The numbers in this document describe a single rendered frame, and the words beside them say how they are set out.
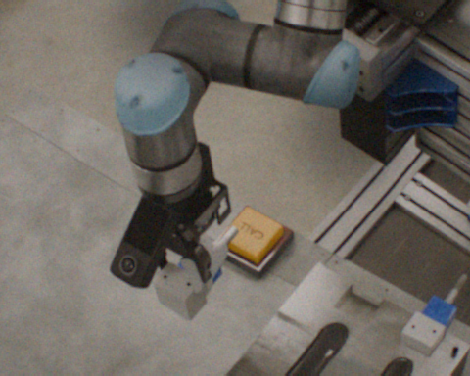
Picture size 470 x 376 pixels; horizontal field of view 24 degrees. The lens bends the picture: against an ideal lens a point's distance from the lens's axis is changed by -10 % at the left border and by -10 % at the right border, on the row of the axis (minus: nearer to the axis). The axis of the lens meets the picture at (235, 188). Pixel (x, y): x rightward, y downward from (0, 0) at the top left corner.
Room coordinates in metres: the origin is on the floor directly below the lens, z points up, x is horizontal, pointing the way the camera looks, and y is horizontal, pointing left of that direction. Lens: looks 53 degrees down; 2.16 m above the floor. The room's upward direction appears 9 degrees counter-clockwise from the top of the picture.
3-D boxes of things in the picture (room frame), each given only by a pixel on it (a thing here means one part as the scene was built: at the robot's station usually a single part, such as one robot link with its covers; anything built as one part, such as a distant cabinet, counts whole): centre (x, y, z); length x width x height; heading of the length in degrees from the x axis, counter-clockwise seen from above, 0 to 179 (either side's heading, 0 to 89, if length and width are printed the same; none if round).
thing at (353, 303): (0.74, -0.13, 0.87); 0.05 x 0.05 x 0.04; 46
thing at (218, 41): (0.87, 0.01, 1.25); 0.11 x 0.11 x 0.08; 62
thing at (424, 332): (0.69, -0.24, 0.89); 0.13 x 0.05 x 0.05; 136
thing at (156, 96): (0.80, 0.07, 1.25); 0.09 x 0.08 x 0.11; 152
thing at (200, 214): (0.80, 0.06, 1.09); 0.09 x 0.08 x 0.12; 136
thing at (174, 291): (0.81, 0.05, 0.93); 0.13 x 0.05 x 0.05; 136
